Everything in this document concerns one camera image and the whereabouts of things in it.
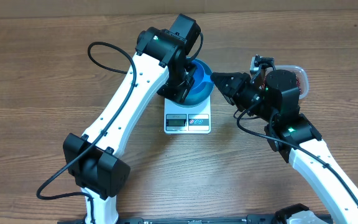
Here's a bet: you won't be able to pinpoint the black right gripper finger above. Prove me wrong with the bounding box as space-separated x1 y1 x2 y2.
214 79 244 105
211 72 250 84

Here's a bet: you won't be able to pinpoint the blue plastic measuring scoop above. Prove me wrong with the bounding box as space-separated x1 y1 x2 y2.
190 59 214 96

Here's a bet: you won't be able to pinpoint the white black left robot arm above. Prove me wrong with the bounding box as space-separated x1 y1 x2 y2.
63 14 202 223

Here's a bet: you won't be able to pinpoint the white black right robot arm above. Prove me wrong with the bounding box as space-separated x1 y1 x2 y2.
211 70 358 223

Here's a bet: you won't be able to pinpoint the teal metal bowl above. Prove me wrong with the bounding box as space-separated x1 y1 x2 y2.
181 58 214 107

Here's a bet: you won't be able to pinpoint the white digital kitchen scale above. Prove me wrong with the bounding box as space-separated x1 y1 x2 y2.
164 96 211 134

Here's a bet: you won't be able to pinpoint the red beans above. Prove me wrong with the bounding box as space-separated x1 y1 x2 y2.
295 75 302 95

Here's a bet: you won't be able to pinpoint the clear plastic container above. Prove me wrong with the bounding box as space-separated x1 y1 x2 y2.
275 65 310 100

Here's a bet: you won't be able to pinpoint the black mounting rail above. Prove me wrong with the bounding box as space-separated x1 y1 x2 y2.
57 203 334 224

